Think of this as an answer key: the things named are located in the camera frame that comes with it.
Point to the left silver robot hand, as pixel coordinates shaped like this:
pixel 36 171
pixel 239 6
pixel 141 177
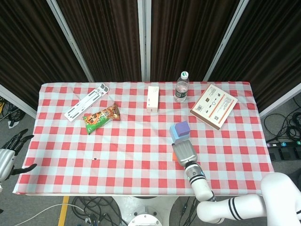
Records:
pixel 5 162

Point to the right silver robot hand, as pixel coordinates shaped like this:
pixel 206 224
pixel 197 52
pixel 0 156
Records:
pixel 185 153

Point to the small orange foam cube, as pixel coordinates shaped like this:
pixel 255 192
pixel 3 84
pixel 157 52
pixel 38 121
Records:
pixel 174 157

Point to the purple block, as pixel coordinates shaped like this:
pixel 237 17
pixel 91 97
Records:
pixel 183 129

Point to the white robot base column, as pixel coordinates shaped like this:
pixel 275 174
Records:
pixel 145 207

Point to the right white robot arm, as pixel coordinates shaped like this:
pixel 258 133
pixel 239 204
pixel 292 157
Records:
pixel 277 195

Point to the blue block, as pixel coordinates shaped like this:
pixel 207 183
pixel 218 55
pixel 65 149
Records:
pixel 174 134

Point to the flat orange white product box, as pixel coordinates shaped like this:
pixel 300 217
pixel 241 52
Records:
pixel 216 106

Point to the clear plastic water bottle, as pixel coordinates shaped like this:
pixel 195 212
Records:
pixel 181 91

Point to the white rectangular carton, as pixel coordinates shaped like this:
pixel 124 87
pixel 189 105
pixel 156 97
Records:
pixel 152 101

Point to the red white checkered tablecloth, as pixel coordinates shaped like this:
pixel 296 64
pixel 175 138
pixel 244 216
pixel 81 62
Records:
pixel 117 153

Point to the green snack bag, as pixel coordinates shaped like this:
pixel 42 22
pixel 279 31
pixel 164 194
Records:
pixel 98 120

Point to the white folding laptop stand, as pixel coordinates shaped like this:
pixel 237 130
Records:
pixel 82 106

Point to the black foot pedal unit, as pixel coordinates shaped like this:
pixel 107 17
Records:
pixel 284 154

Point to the dark brown corrugated panel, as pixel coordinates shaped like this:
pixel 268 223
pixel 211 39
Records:
pixel 105 40
pixel 270 47
pixel 185 35
pixel 23 47

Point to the grey metal partition post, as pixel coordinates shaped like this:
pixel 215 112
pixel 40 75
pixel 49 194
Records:
pixel 225 40
pixel 144 40
pixel 282 99
pixel 70 40
pixel 16 100

